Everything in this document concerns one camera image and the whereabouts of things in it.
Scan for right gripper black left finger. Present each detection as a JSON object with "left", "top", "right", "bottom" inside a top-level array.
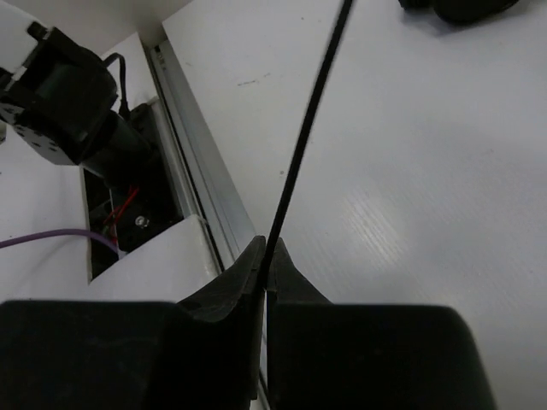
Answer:
[{"left": 1, "top": 236, "right": 265, "bottom": 409}]

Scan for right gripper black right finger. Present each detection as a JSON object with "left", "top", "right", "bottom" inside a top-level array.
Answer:
[{"left": 267, "top": 242, "right": 496, "bottom": 409}]

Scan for thin black headphone cable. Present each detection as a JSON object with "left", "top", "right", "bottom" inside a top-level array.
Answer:
[{"left": 258, "top": 0, "right": 356, "bottom": 287}]

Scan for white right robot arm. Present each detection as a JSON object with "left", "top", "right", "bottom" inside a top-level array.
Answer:
[{"left": 1, "top": 22, "right": 496, "bottom": 409}]

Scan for large black wrapped headphones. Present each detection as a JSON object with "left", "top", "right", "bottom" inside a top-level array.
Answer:
[{"left": 399, "top": 0, "right": 519, "bottom": 25}]

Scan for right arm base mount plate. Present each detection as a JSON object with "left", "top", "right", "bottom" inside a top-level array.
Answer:
[{"left": 83, "top": 102, "right": 184, "bottom": 280}]

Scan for aluminium table rail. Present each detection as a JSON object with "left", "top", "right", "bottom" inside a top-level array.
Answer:
[{"left": 148, "top": 40, "right": 256, "bottom": 268}]

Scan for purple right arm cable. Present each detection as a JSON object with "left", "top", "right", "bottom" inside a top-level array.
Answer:
[{"left": 0, "top": 228, "right": 123, "bottom": 260}]

